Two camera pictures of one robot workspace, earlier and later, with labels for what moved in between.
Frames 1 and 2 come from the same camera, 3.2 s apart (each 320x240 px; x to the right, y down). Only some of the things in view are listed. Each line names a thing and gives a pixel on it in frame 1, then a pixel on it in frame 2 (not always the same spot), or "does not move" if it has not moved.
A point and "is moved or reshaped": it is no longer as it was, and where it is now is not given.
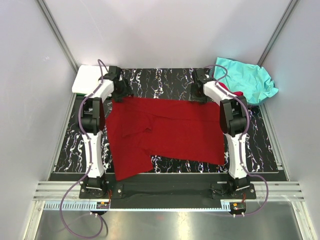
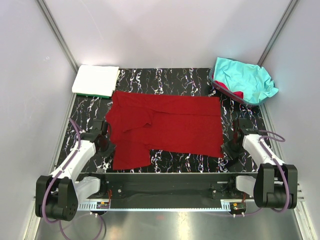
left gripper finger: [129, 94] to [111, 147]
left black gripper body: [122, 89] to [106, 144]
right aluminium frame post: [269, 46] does not move
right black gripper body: [196, 96] to [235, 148]
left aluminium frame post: [57, 34] does not move
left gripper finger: [118, 98] to [103, 153]
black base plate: [170, 189] does not move
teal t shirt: [252, 80] does not move
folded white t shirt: [87, 77] does not move
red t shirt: [141, 130] is moved or reshaped
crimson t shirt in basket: [238, 93] does not move
